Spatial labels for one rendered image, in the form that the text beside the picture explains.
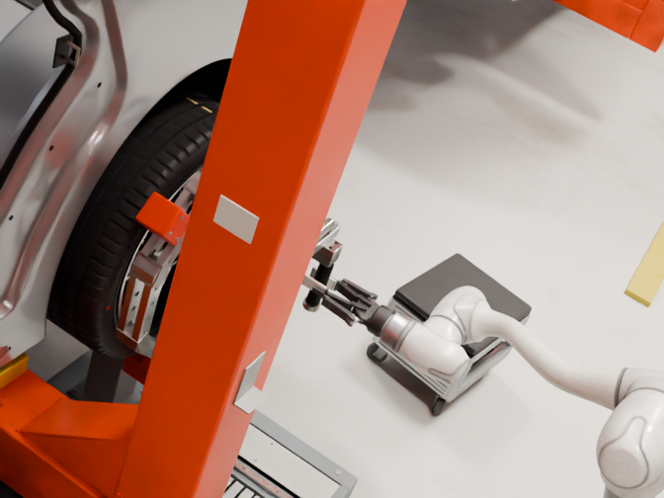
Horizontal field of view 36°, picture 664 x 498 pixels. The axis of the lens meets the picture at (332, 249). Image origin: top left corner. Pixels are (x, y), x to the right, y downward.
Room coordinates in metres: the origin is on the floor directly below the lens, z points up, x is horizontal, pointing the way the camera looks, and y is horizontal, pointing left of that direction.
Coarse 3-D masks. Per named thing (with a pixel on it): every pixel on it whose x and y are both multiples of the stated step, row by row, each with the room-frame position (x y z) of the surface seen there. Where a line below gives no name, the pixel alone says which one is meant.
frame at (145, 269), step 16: (192, 192) 1.77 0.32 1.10; (160, 240) 1.70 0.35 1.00; (144, 256) 1.66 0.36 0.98; (160, 256) 1.66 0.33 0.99; (176, 256) 1.69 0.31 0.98; (128, 272) 1.64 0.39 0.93; (144, 272) 1.63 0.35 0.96; (160, 272) 1.64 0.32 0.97; (128, 288) 1.64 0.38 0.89; (144, 288) 1.63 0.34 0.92; (160, 288) 1.66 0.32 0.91; (128, 304) 1.64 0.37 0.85; (144, 304) 1.63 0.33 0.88; (128, 320) 1.65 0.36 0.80; (144, 320) 1.63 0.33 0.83; (128, 336) 1.63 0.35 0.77; (144, 336) 1.64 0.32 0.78; (144, 352) 1.67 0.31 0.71
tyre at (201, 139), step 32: (192, 96) 2.05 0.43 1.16; (160, 128) 1.86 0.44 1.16; (192, 128) 1.88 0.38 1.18; (128, 160) 1.77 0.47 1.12; (160, 160) 1.78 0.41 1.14; (192, 160) 1.83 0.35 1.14; (96, 192) 1.70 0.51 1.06; (128, 192) 1.71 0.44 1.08; (160, 192) 1.73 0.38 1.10; (96, 224) 1.66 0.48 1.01; (128, 224) 1.66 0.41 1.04; (64, 256) 1.64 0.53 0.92; (96, 256) 1.63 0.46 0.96; (128, 256) 1.67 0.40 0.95; (64, 288) 1.63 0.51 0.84; (96, 288) 1.60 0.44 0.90; (64, 320) 1.64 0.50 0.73; (96, 320) 1.61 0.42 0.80; (96, 352) 1.66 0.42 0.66; (128, 352) 1.77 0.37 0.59
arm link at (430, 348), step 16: (432, 320) 1.94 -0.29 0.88; (448, 320) 1.95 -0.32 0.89; (416, 336) 1.87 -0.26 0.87; (432, 336) 1.88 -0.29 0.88; (448, 336) 1.90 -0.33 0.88; (400, 352) 1.86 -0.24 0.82; (416, 352) 1.85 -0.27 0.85; (432, 352) 1.85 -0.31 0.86; (448, 352) 1.85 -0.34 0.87; (464, 352) 1.89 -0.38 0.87; (416, 368) 1.84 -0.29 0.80; (432, 368) 1.83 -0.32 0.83; (448, 368) 1.83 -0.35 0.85; (464, 368) 1.86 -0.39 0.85
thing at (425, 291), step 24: (456, 264) 2.99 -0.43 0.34; (408, 288) 2.76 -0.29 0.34; (432, 288) 2.81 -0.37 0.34; (456, 288) 2.86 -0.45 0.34; (480, 288) 2.91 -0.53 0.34; (504, 288) 2.96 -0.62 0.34; (408, 312) 2.69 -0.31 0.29; (504, 312) 2.82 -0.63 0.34; (528, 312) 2.89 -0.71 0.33; (480, 360) 2.83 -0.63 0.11; (432, 384) 2.61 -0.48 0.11; (456, 384) 2.57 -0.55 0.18; (432, 408) 2.61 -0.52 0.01
